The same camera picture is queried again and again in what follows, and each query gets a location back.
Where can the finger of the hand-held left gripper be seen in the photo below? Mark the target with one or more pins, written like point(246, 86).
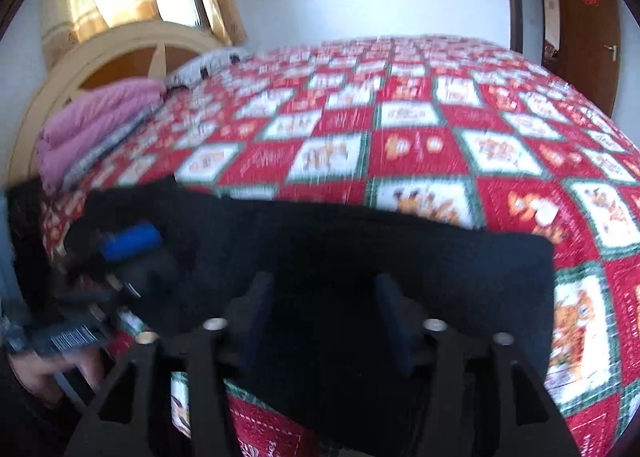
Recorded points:
point(130, 239)

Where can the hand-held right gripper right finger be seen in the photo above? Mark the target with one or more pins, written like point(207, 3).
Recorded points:
point(395, 322)

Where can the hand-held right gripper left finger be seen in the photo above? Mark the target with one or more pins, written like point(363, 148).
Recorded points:
point(259, 317)

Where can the black pants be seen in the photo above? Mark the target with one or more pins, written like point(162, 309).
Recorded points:
point(325, 247)

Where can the person's left hand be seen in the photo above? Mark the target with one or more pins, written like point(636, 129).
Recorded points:
point(35, 377)

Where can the pink folded blanket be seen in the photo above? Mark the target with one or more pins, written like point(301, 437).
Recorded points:
point(85, 132)

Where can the red checked printed bedspread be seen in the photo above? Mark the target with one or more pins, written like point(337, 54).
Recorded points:
point(425, 152)

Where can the grey patterned pillow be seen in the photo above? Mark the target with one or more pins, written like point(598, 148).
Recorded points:
point(210, 64)

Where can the cream wooden bed headboard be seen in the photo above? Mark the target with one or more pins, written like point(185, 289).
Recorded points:
point(125, 44)

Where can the brown wooden door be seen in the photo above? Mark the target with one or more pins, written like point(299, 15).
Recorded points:
point(585, 47)

